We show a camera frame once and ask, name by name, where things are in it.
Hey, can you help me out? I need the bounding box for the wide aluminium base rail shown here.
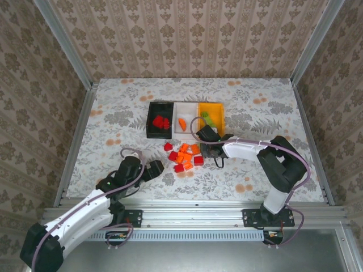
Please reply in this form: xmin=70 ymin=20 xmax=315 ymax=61
xmin=41 ymin=197 xmax=348 ymax=229

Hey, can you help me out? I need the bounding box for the orange plastic bin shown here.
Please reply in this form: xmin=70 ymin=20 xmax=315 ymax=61
xmin=197 ymin=101 xmax=226 ymax=137

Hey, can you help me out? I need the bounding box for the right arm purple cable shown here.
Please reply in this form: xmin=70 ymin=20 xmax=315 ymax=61
xmin=189 ymin=116 xmax=312 ymax=250

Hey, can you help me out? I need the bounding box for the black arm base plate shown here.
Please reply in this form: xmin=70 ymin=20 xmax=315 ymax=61
xmin=242 ymin=209 xmax=296 ymax=229
xmin=112 ymin=209 xmax=143 ymax=229

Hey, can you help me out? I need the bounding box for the grey slotted cable duct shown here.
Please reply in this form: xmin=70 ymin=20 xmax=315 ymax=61
xmin=85 ymin=229 xmax=266 ymax=242

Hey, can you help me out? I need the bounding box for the aluminium side rail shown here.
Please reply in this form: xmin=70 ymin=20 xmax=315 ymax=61
xmin=53 ymin=82 xmax=99 ymax=207
xmin=292 ymin=82 xmax=336 ymax=206

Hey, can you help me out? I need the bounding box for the grey metal sheet panel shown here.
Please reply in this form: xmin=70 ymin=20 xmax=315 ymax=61
xmin=61 ymin=229 xmax=351 ymax=272

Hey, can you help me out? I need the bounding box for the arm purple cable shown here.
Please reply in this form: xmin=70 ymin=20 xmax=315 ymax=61
xmin=29 ymin=147 xmax=147 ymax=272
xmin=189 ymin=116 xmax=312 ymax=250

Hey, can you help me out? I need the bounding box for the white plastic bin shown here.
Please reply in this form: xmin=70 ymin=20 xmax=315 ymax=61
xmin=172 ymin=101 xmax=200 ymax=139

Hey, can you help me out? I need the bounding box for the small circuit board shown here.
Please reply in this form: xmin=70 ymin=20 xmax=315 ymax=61
xmin=263 ymin=229 xmax=284 ymax=245
xmin=106 ymin=231 xmax=128 ymax=246

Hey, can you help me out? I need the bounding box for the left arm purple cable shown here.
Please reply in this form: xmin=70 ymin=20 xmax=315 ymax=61
xmin=29 ymin=147 xmax=147 ymax=272

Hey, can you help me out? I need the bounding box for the aluminium frame post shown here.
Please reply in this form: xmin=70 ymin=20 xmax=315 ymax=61
xmin=291 ymin=0 xmax=339 ymax=86
xmin=33 ymin=0 xmax=95 ymax=89

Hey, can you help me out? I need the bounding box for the floral patterned table cover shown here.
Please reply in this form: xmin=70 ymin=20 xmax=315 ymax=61
xmin=66 ymin=78 xmax=326 ymax=202

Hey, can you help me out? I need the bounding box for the black plastic bin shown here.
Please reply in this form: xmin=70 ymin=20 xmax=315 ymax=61
xmin=146 ymin=101 xmax=175 ymax=140

